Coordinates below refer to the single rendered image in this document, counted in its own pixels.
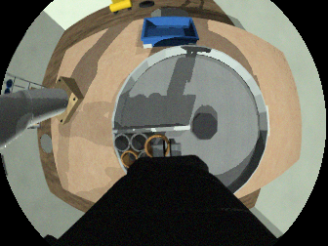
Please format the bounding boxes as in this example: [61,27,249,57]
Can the bronze bushing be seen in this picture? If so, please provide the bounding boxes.
[121,148,140,168]
[144,134,170,157]

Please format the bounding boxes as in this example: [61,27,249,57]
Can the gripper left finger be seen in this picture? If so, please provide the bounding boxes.
[152,139,166,157]

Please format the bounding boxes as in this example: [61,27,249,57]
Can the blue plastic crate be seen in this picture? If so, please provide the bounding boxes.
[141,17,199,49]

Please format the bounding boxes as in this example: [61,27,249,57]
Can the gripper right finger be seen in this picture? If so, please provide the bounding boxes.
[169,139,182,156]

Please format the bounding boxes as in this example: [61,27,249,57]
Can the grey hollow cylinder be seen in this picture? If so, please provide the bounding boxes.
[114,134,133,152]
[138,151,145,158]
[130,133,150,152]

